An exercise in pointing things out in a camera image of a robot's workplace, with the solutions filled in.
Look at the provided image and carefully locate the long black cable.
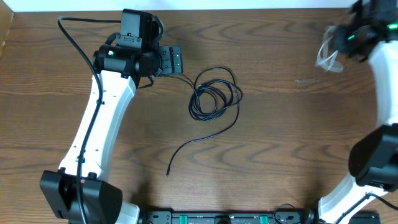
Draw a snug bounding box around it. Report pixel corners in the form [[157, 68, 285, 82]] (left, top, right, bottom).
[[165, 67, 244, 177]]

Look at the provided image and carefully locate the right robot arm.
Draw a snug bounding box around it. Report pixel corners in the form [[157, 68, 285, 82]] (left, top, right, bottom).
[[305, 0, 397, 224]]

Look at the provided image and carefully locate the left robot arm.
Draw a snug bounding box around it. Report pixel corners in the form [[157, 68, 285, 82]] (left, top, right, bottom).
[[40, 9, 182, 223]]

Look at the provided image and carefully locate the white USB cable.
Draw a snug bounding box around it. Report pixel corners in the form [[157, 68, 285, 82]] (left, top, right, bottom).
[[314, 24, 345, 73]]

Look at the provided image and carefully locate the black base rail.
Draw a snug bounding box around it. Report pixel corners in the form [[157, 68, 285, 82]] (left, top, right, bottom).
[[138, 211, 305, 224]]

